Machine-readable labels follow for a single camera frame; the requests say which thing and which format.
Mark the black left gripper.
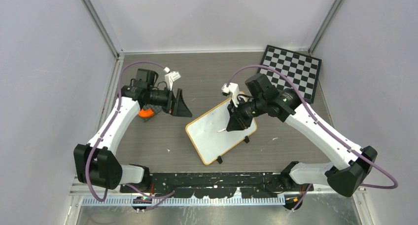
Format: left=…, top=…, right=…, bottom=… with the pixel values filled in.
left=148, top=86, right=192, bottom=117

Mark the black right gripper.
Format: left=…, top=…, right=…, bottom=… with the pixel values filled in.
left=227, top=96, right=266, bottom=131

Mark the white whiteboard orange frame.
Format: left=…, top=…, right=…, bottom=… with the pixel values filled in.
left=185, top=98, right=258, bottom=165

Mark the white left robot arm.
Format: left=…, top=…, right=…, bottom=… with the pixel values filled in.
left=73, top=68, right=192, bottom=192

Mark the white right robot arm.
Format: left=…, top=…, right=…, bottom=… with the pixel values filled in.
left=222, top=73, right=378, bottom=197

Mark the grey studded building plate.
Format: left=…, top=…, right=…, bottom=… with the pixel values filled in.
left=139, top=105, right=162, bottom=122

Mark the orange curved block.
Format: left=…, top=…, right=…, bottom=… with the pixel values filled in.
left=138, top=109, right=155, bottom=119

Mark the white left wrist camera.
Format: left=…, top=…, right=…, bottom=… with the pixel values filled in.
left=163, top=67, right=181, bottom=90

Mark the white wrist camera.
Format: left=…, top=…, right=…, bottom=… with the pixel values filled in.
left=221, top=83, right=240, bottom=107
left=163, top=67, right=181, bottom=90

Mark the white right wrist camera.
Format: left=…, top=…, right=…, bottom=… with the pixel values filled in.
left=221, top=83, right=240, bottom=107

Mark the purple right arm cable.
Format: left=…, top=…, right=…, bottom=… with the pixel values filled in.
left=227, top=64, right=399, bottom=212

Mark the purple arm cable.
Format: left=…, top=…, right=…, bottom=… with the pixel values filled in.
left=227, top=64, right=399, bottom=212
left=85, top=60, right=175, bottom=212

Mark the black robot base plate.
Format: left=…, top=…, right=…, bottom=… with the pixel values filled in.
left=120, top=172, right=308, bottom=199

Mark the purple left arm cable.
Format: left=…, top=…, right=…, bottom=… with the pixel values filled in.
left=85, top=60, right=175, bottom=212

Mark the aluminium rail frame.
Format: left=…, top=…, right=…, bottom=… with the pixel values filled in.
left=69, top=171, right=367, bottom=207

